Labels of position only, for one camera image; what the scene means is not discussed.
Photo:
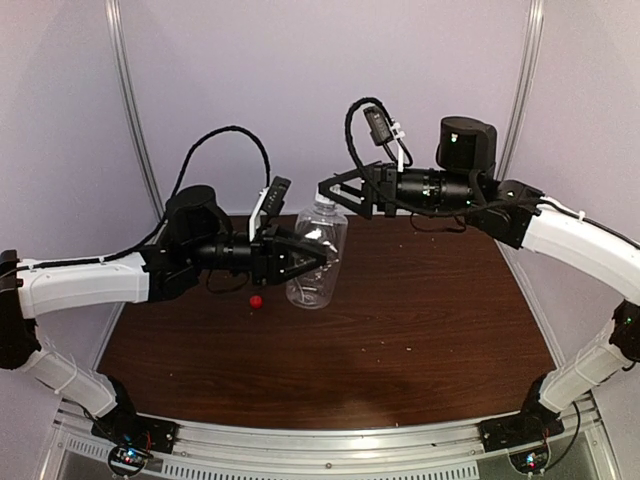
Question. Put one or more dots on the right aluminium frame post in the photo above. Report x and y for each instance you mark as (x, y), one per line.
(528, 66)

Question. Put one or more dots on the aluminium frame post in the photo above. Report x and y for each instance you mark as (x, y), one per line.
(131, 111)
(528, 66)

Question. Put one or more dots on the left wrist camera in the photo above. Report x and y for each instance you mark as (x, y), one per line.
(270, 203)

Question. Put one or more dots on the white bottle cap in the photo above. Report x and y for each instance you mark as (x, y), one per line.
(324, 201)

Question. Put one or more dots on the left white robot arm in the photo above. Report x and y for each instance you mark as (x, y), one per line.
(196, 236)

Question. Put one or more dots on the aluminium front rail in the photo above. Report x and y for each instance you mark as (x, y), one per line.
(450, 450)

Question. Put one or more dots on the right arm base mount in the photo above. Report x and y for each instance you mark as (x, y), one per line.
(524, 434)

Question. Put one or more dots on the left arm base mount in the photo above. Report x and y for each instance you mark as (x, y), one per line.
(134, 437)

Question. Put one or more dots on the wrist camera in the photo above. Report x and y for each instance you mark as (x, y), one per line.
(270, 203)
(382, 135)

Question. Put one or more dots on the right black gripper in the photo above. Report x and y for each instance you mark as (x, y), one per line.
(370, 193)

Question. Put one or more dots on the left aluminium frame post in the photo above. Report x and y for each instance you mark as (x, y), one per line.
(131, 111)

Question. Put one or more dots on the red bottle cap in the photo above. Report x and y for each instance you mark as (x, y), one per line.
(256, 302)

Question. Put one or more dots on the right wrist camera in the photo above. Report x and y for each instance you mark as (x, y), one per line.
(382, 135)

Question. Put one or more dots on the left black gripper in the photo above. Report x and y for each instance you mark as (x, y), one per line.
(270, 255)

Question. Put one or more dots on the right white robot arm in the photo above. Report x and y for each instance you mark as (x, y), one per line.
(521, 217)

